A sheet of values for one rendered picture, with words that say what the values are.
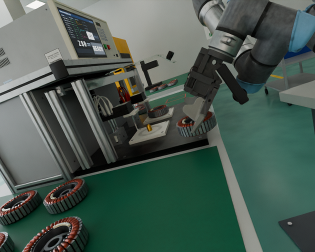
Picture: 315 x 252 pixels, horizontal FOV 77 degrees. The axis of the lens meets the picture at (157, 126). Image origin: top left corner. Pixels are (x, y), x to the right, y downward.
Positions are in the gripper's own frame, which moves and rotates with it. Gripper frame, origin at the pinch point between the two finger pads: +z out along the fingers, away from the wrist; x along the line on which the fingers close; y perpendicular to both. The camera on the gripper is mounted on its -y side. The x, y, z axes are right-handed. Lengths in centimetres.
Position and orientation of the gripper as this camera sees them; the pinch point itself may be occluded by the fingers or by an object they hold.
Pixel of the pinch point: (194, 125)
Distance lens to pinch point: 58.1
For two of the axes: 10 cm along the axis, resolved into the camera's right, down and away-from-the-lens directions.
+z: -3.6, 8.6, 3.6
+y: -9.2, -3.9, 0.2
